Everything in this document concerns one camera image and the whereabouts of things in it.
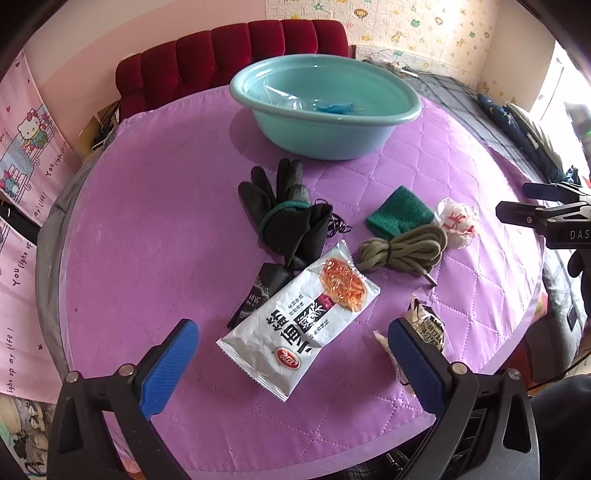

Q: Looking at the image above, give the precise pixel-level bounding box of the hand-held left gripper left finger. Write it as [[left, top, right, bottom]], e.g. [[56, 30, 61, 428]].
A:
[[46, 318, 200, 480]]

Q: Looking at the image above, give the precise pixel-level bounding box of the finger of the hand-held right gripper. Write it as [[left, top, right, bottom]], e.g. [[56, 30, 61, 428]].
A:
[[523, 181, 588, 205], [495, 200, 557, 228]]

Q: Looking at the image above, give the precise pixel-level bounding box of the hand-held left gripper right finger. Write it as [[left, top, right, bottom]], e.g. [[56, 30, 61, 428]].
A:
[[387, 318, 541, 480]]

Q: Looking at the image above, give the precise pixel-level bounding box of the beige snack packet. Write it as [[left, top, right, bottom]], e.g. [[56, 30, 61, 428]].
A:
[[374, 295, 447, 398]]

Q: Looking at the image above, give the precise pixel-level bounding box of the white plastic bag red print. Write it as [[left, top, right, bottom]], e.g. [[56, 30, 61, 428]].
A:
[[434, 198, 481, 250]]

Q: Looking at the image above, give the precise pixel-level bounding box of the olive green rope bundle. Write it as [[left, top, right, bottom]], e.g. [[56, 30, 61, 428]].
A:
[[358, 224, 448, 288]]

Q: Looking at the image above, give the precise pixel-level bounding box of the white snack packet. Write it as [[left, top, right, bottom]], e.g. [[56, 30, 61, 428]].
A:
[[217, 240, 380, 402]]

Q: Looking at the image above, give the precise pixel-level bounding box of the green terry cloth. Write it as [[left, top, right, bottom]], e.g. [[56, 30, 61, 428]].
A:
[[366, 185, 436, 241]]

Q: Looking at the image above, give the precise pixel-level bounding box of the small black packet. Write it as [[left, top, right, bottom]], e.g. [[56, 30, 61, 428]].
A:
[[226, 261, 296, 330]]

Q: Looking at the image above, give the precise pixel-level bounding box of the teal plastic basin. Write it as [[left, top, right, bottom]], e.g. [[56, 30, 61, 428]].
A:
[[229, 54, 423, 161]]

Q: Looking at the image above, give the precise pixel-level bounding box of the navy star pillow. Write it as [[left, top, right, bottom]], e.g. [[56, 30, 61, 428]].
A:
[[475, 93, 570, 182]]

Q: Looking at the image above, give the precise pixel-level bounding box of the purple quilted mat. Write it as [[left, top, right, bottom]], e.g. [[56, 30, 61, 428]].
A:
[[60, 88, 544, 476]]

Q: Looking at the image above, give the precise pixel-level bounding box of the pink cartoon curtain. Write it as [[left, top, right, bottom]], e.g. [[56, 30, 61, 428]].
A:
[[0, 51, 84, 407]]

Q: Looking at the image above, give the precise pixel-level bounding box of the black work glove green cuff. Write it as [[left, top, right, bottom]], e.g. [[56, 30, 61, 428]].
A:
[[238, 158, 315, 232]]

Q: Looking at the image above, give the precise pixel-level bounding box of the dark hanging garment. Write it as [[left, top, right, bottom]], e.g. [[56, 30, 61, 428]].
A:
[[0, 203, 43, 246]]

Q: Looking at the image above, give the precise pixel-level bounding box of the blue plastic wrapper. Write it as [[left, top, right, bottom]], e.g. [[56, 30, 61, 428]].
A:
[[314, 100, 366, 116]]

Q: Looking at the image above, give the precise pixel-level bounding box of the open cardboard box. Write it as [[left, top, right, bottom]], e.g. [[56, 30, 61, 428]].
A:
[[87, 104, 122, 153]]

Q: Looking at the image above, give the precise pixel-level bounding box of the clear plastic bag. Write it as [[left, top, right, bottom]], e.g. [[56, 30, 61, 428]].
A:
[[261, 83, 320, 112]]

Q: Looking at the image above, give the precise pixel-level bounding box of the red tufted velvet sofa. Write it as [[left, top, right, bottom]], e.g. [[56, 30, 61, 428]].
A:
[[115, 20, 350, 123]]

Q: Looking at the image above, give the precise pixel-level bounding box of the black thin cord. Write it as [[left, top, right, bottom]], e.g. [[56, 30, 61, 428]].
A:
[[314, 198, 352, 241]]

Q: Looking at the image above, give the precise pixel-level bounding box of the white charger cable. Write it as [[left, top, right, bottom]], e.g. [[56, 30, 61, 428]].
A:
[[368, 50, 419, 80]]

